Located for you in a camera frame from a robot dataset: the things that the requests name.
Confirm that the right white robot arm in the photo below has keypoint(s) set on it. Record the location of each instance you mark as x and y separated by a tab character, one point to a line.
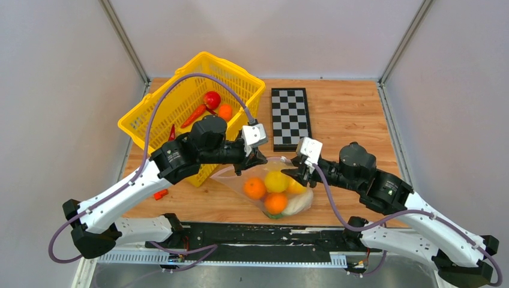
410	227

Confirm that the orange tangerine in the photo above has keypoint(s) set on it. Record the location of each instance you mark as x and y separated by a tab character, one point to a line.
225	111
254	188
275	203

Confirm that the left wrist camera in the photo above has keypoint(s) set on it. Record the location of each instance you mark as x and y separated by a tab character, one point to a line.
253	136

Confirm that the black white checkerboard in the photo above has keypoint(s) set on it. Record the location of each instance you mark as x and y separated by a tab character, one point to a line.
290	118

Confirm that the white radish with leaves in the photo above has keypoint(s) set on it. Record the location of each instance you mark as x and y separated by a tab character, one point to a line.
296	204

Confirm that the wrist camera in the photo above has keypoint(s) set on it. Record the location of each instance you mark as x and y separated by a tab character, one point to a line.
253	136
308	152

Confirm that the yellow lemon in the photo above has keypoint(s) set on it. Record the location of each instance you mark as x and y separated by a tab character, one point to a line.
276	181

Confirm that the clear zip top bag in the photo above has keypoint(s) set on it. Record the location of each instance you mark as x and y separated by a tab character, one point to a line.
228	177

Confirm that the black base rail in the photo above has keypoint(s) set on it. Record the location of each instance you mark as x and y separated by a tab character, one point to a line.
246	245

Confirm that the small orange item on table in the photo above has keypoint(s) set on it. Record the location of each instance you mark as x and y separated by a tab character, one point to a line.
160	194

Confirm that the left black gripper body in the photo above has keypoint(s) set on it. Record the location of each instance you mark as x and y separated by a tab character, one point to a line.
235	154

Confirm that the red chili pepper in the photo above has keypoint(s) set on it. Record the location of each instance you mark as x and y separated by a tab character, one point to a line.
172	135

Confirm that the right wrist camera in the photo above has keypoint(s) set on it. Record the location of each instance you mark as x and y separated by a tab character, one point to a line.
308	152

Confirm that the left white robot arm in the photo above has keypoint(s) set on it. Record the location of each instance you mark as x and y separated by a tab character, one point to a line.
98	224

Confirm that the yellow peach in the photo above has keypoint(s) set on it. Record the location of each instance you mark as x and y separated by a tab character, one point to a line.
295	188

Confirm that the yellow plastic basket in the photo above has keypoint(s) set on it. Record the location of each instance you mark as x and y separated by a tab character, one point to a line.
149	122

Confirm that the red apple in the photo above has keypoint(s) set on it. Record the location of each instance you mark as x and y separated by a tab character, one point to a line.
212	100

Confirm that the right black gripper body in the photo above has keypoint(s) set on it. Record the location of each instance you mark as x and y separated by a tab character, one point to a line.
329	171

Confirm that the orange carrot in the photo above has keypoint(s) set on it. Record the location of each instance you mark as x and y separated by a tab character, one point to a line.
198	112

